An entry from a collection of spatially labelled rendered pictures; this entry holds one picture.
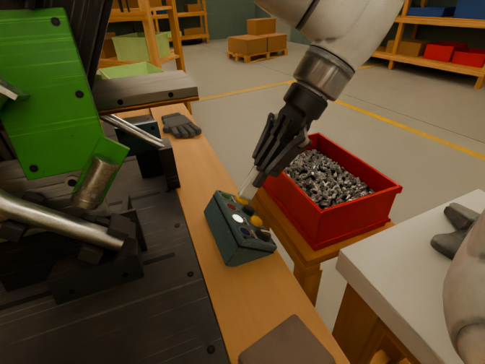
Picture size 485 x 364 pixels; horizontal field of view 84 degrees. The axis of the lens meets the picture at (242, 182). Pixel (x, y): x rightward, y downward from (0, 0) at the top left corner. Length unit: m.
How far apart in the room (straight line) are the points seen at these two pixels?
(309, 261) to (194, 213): 0.27
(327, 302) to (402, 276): 1.03
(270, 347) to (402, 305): 0.21
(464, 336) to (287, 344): 0.18
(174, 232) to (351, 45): 0.44
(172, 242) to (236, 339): 0.22
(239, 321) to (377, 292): 0.22
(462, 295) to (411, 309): 0.20
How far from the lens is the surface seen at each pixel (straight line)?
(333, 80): 0.49
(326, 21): 0.49
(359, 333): 0.77
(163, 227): 0.57
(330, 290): 1.58
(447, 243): 0.59
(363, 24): 0.49
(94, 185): 0.44
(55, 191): 0.51
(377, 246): 0.55
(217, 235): 0.51
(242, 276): 0.47
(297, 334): 0.39
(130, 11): 3.13
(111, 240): 0.47
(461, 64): 5.48
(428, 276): 0.55
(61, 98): 0.46
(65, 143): 0.47
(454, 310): 0.31
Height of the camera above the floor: 1.28
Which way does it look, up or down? 35 degrees down
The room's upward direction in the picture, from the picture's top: 3 degrees counter-clockwise
